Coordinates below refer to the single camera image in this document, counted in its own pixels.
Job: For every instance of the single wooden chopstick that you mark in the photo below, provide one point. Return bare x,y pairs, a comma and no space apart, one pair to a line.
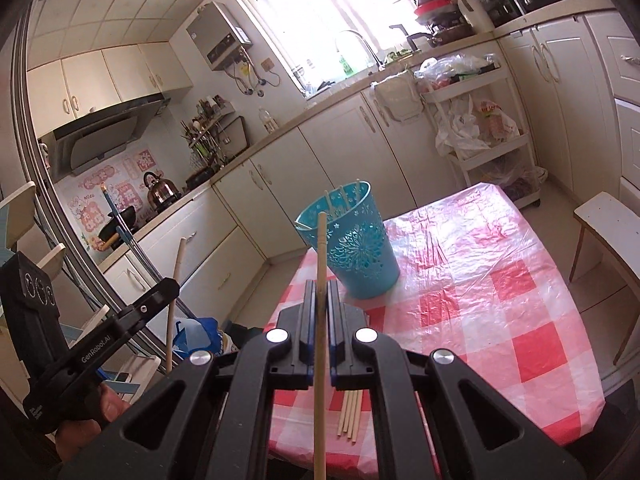
344,199
175,280
328,202
321,260
358,189

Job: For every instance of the white wooden stool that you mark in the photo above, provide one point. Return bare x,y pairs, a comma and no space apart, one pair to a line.
610,230

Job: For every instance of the wall utensil rack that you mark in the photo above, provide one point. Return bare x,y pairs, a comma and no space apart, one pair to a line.
205,130

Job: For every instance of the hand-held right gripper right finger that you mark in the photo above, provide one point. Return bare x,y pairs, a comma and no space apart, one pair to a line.
332,320

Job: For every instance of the white plastic bag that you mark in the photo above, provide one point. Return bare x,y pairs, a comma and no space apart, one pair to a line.
460,130

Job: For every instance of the white hanging trash bin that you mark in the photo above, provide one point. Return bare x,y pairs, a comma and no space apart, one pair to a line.
397,97

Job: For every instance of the black frying pan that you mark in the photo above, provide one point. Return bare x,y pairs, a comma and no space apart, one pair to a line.
200,179

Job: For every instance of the kitchen window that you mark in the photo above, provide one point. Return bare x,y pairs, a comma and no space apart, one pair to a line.
320,10

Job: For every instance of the blue perforated plastic basket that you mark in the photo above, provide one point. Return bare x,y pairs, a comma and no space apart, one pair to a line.
360,260

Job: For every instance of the pink wall stickers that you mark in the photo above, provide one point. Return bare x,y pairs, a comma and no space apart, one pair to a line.
100,195

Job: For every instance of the cream upper cabinets beside hood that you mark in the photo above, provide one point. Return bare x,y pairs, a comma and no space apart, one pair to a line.
115,80

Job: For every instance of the black sink faucet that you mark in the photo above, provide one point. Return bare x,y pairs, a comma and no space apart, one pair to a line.
407,37

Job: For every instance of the bundle of wooden chopsticks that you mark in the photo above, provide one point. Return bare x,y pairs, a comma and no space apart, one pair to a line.
350,410

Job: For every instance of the wall socket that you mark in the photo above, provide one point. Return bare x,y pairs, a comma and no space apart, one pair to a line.
268,64

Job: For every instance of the black framed tray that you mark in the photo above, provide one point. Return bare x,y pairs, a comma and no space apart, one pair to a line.
235,135

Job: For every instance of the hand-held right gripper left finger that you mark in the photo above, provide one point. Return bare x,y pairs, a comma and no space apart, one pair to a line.
312,320

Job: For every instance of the white lower kitchen cabinets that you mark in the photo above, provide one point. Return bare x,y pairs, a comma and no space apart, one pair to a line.
350,145

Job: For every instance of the blue printed shopping bag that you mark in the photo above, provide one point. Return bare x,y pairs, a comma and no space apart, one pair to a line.
200,335

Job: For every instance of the green dish soap bottle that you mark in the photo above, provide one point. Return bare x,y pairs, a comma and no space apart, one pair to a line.
346,65

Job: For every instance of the black range hood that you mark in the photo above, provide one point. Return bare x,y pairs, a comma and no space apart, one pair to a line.
100,135

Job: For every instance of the steel kettle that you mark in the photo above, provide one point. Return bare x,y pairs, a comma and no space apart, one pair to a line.
161,191

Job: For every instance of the clear plastic bottle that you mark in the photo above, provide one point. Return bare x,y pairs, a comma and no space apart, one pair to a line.
267,122

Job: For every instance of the red white checkered tablecloth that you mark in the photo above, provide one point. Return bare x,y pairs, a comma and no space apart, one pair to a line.
500,310

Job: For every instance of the white rolling cart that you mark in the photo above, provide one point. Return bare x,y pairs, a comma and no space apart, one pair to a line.
500,152

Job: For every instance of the metal sliding door frame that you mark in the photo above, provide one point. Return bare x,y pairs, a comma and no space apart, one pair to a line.
30,135

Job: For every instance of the chrome sink faucet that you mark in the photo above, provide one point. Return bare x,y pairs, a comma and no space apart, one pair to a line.
367,45

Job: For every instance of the orange printed plastic bag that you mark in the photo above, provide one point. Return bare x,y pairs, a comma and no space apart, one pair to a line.
497,122

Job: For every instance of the black wok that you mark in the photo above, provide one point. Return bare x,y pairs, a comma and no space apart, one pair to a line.
117,222

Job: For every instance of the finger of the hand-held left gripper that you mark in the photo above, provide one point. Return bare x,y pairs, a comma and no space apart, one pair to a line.
155,297

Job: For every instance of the person's left hand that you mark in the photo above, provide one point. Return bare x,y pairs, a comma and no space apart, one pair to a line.
112,405

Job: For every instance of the clear plastic bags heap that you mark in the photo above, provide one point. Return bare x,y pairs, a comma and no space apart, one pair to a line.
450,67

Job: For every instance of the white plastic jug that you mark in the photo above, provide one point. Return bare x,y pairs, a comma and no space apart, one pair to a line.
475,12

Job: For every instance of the grey wall water heater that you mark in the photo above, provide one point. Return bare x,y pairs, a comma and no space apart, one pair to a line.
215,35

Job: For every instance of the beige kitchen countertop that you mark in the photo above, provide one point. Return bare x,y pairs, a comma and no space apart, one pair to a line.
300,120

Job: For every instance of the stacked pots with red lid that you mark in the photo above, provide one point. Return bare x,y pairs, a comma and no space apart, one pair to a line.
435,10

